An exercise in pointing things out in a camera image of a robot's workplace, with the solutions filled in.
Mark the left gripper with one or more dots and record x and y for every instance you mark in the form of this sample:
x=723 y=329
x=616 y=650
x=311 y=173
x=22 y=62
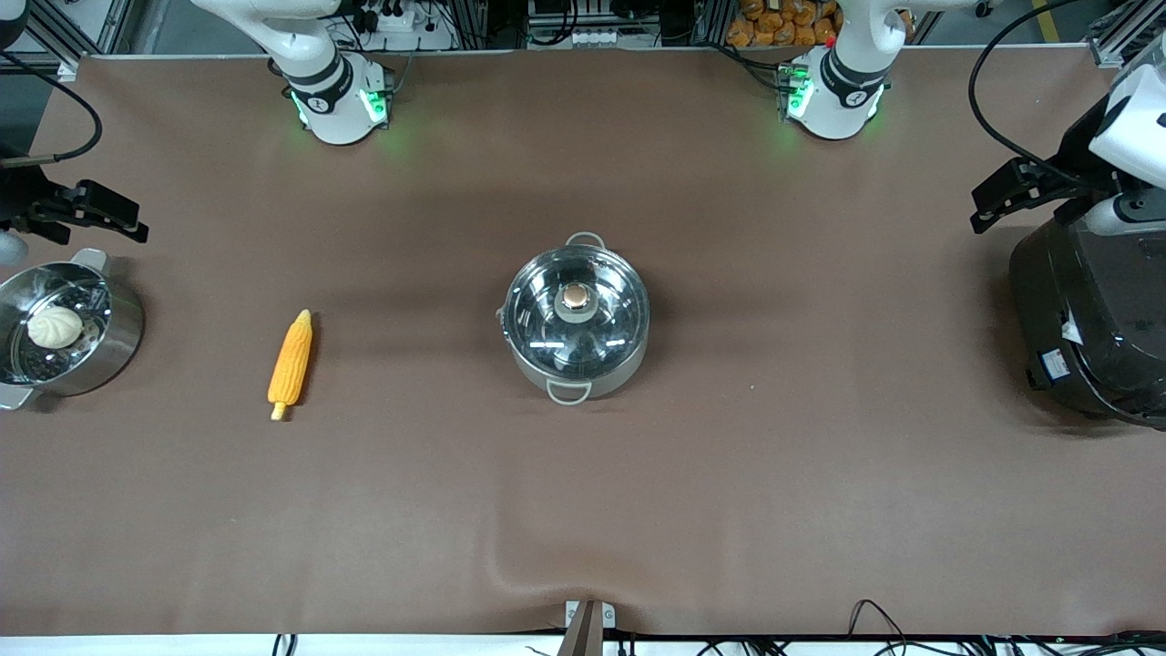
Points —
x=1075 y=157

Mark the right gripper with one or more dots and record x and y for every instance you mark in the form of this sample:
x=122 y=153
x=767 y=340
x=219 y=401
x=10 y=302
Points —
x=20 y=199

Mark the yellow corn cob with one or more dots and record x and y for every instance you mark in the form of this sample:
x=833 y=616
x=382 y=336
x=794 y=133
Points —
x=291 y=360

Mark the glass pot lid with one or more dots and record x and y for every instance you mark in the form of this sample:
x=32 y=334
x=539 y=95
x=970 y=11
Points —
x=575 y=296

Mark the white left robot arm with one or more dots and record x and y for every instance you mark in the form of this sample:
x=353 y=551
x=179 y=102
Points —
x=833 y=109

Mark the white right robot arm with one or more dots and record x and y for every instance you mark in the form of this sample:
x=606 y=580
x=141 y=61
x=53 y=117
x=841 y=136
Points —
x=332 y=109

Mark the steel steamer pot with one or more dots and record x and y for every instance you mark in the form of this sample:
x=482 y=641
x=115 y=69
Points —
x=109 y=351

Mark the stainless steel pot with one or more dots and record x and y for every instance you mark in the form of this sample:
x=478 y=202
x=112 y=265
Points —
x=612 y=381

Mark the white steamed bun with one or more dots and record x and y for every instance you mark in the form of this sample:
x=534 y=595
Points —
x=55 y=328

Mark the black rice cooker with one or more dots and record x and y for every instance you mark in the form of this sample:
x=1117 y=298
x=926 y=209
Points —
x=1093 y=319

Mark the bag of orange buns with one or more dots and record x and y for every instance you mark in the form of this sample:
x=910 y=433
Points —
x=783 y=25

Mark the white power strip with plugs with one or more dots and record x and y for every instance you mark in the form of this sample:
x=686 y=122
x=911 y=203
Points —
x=392 y=20

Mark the small white power strip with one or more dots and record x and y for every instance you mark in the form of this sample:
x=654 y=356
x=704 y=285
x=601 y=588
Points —
x=594 y=38

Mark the brown table mat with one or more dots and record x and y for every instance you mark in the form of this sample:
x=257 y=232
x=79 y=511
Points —
x=583 y=510

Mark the aluminium frame profile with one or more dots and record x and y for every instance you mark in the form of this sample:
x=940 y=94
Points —
x=91 y=23
x=1116 y=46

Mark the metal mount bracket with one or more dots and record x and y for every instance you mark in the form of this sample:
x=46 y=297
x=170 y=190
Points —
x=588 y=624

